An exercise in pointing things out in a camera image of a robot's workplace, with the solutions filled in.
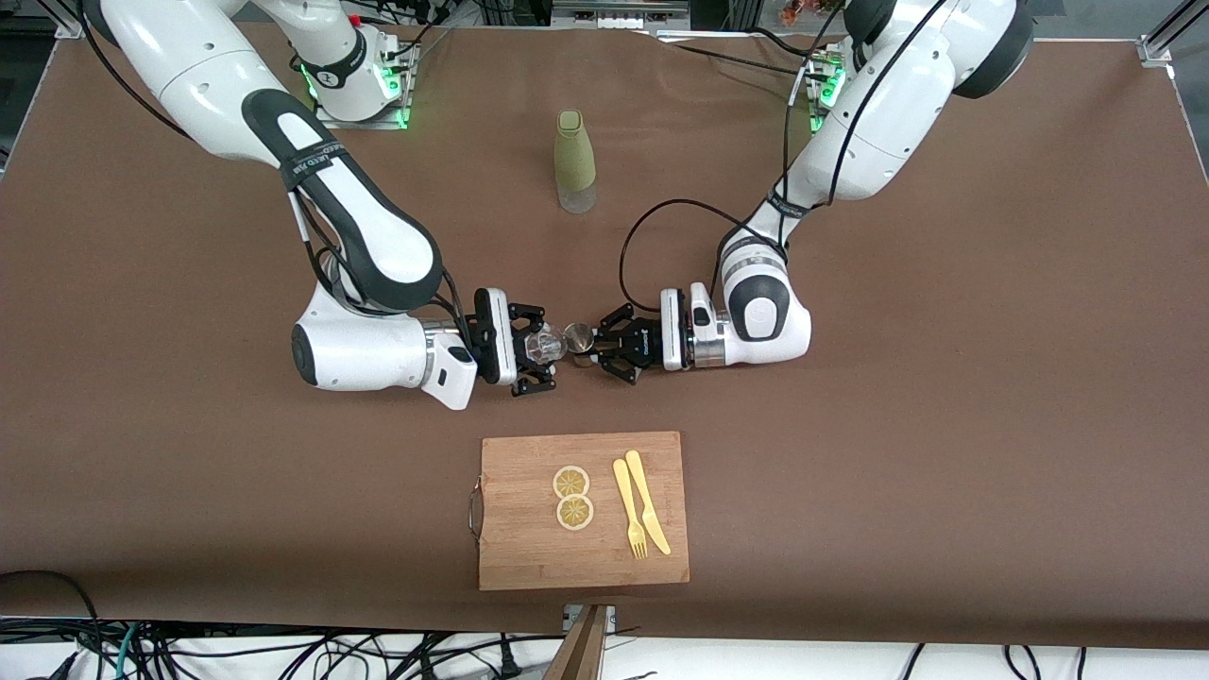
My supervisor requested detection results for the clear glass shaker cup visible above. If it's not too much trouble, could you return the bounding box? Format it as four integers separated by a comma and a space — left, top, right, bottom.
526, 322, 570, 368

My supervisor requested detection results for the steel jigger measuring cup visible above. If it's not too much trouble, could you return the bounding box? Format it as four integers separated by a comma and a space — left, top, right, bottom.
563, 322, 599, 368

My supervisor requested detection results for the yellow plastic fork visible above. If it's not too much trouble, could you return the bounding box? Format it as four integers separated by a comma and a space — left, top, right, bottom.
612, 458, 650, 560

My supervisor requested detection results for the yellow plastic knife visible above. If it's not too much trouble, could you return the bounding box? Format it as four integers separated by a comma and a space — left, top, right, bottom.
624, 450, 673, 556

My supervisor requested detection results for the green sleeved glass bottle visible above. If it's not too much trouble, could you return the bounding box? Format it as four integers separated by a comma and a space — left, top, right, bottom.
553, 110, 598, 215

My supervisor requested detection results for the wooden cutting board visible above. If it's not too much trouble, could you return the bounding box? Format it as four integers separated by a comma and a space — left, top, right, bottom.
468, 431, 691, 592

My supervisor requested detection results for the brown table cover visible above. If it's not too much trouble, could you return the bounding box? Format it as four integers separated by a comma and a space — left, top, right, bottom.
0, 19, 1209, 651

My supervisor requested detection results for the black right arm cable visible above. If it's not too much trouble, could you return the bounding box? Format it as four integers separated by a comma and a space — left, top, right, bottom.
80, 0, 475, 352

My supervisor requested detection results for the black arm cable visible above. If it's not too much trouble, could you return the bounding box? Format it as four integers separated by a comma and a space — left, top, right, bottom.
618, 0, 947, 315
80, 0, 475, 352

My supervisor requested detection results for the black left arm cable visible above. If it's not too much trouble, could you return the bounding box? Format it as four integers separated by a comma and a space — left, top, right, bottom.
618, 0, 947, 315

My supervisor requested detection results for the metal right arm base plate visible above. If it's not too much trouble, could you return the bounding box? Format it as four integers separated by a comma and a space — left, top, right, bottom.
311, 38, 417, 131

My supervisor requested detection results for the metal bracket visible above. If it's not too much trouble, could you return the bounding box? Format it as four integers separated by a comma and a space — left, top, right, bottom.
563, 603, 618, 636

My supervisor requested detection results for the wooden post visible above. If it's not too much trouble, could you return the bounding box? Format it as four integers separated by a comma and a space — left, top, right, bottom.
545, 604, 611, 680

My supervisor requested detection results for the black cable across table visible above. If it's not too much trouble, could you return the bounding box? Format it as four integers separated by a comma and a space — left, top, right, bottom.
652, 26, 834, 88

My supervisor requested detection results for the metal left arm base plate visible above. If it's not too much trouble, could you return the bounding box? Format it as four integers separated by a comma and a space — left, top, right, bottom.
803, 49, 851, 138

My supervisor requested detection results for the teal cable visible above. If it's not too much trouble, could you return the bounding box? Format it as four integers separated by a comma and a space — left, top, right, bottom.
111, 625, 143, 680

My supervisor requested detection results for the thick black looped cable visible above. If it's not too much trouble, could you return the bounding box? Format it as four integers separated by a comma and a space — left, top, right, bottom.
0, 569, 107, 680

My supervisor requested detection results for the aluminium frame profile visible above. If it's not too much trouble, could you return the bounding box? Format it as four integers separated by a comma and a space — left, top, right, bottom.
1137, 0, 1209, 69

